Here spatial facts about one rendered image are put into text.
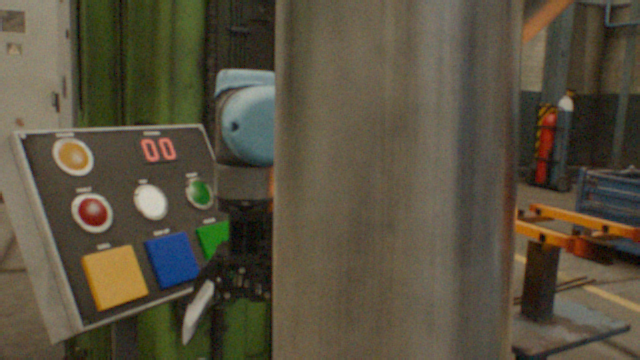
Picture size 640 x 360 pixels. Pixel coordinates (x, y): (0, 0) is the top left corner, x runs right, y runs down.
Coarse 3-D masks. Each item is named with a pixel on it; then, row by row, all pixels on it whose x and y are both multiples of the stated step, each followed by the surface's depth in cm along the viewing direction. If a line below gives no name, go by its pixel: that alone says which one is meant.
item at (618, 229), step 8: (544, 208) 153; (552, 208) 153; (552, 216) 151; (560, 216) 149; (568, 216) 146; (576, 216) 144; (584, 216) 144; (584, 224) 142; (592, 224) 140; (600, 224) 138; (608, 224) 136; (616, 224) 136; (616, 232) 134; (624, 232) 132; (632, 232) 130; (632, 240) 130
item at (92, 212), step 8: (88, 200) 74; (96, 200) 75; (80, 208) 72; (88, 208) 73; (96, 208) 74; (104, 208) 75; (80, 216) 72; (88, 216) 73; (96, 216) 74; (104, 216) 75; (88, 224) 72; (96, 224) 73
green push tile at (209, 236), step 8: (216, 224) 90; (224, 224) 91; (200, 232) 86; (208, 232) 88; (216, 232) 89; (224, 232) 90; (200, 240) 86; (208, 240) 87; (216, 240) 88; (208, 248) 86; (208, 256) 86
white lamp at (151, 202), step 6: (144, 192) 82; (150, 192) 82; (156, 192) 83; (144, 198) 81; (150, 198) 82; (156, 198) 83; (144, 204) 81; (150, 204) 81; (156, 204) 82; (162, 204) 83; (144, 210) 80; (150, 210) 81; (156, 210) 82; (162, 210) 83
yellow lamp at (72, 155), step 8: (64, 144) 74; (72, 144) 75; (64, 152) 74; (72, 152) 75; (80, 152) 76; (64, 160) 73; (72, 160) 74; (80, 160) 75; (88, 160) 76; (72, 168) 74; (80, 168) 75
